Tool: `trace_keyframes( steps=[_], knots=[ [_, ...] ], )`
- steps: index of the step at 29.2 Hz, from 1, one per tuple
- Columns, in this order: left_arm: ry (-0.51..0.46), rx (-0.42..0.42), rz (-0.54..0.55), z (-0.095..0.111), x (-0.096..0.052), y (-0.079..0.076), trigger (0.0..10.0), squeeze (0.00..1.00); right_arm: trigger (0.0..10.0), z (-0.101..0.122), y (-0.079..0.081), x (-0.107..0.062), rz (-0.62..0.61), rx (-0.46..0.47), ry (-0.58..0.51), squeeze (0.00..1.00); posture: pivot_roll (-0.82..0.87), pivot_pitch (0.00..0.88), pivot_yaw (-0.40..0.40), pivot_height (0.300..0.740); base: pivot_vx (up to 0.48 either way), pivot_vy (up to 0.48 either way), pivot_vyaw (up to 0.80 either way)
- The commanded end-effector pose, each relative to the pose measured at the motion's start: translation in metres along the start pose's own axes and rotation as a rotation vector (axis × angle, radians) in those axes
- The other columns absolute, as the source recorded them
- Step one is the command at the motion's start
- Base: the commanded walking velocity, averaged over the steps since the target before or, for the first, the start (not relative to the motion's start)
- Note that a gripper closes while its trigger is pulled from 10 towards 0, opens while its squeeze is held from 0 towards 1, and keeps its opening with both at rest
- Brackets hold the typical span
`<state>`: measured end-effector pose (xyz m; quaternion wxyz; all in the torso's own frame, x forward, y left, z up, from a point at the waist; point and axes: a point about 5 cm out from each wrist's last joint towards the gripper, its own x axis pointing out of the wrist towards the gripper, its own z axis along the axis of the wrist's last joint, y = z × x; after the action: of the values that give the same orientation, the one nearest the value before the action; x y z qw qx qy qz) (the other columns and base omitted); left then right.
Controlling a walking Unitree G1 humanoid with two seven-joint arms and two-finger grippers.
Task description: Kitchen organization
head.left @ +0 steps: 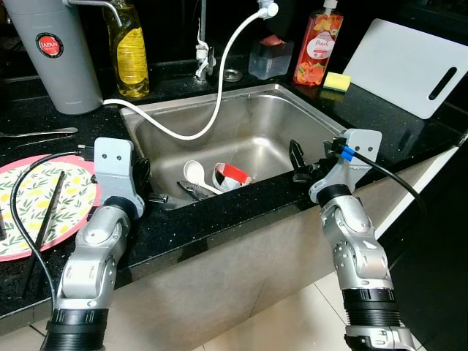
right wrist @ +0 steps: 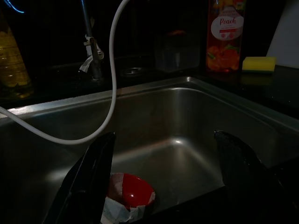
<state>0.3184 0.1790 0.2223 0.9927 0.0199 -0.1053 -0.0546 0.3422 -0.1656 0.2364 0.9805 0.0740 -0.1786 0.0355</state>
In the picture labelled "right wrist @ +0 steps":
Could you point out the clear plastic container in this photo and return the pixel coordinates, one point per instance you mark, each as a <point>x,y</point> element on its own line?
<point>177,53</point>

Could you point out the peach dish soap bottle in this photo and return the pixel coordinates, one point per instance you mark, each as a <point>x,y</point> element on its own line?
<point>225,42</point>

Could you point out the stainless steel sink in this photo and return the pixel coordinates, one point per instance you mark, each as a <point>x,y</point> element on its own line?
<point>168,116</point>

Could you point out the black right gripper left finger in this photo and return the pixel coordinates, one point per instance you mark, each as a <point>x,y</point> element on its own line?
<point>86,182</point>

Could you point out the white cutting board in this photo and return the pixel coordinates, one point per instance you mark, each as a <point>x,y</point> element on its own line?
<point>285,35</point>

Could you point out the metal sink faucet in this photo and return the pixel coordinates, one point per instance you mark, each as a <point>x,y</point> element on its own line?
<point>93,56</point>

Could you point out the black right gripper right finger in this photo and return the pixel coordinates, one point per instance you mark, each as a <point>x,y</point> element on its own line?
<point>247,184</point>

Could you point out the yellow sponge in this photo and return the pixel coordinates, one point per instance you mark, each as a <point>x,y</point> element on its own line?
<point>258,63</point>

